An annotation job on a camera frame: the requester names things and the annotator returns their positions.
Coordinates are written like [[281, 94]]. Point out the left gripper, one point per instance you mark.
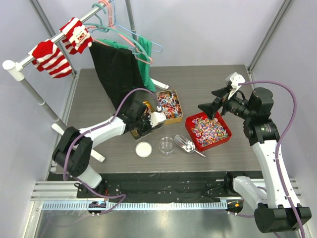
[[149, 129]]

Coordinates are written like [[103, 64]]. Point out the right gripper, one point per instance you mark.
[[210, 108]]

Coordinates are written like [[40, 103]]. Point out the gold tin of gummy candies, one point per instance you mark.
[[144, 108]]

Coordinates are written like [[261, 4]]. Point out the metal scoop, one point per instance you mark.
[[186, 144]]

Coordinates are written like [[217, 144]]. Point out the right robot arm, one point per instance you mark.
[[277, 207]]

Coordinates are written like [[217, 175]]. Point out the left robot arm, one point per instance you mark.
[[74, 148]]

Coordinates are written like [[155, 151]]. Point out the white jar lid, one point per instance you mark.
[[143, 149]]

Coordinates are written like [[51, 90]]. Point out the clear plastic jar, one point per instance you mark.
[[166, 146]]

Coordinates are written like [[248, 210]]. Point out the red tin of swirl lollipops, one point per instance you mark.
[[207, 133]]

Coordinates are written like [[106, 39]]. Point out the gold tin of ball lollipops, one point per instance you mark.
[[171, 107]]

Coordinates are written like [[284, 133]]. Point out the black cloth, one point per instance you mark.
[[117, 70]]

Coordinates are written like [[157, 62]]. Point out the green cloth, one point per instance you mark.
[[143, 68]]

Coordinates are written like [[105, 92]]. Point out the teal hanger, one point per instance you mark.
[[137, 48]]

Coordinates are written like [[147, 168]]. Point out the pink hanger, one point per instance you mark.
[[109, 8]]

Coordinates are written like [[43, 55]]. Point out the santa striped sock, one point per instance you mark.
[[76, 37]]

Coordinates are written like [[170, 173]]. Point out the red white striped sock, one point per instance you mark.
[[48, 57]]

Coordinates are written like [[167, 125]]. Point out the clothes rack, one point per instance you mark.
[[15, 68]]

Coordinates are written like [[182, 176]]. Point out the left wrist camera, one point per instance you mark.
[[157, 117]]

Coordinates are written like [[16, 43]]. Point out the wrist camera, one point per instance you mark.
[[157, 117], [233, 81]]

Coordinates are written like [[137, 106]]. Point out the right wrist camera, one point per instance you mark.
[[233, 81]]

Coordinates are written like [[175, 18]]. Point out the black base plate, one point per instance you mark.
[[178, 187]]

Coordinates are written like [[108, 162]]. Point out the slotted cable duct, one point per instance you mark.
[[93, 205]]

